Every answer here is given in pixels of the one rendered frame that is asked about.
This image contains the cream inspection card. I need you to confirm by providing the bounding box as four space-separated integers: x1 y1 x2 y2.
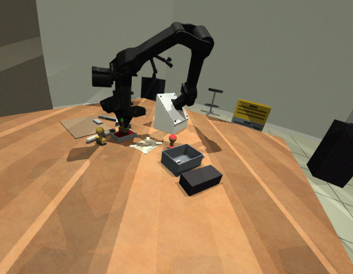
130 137 162 154

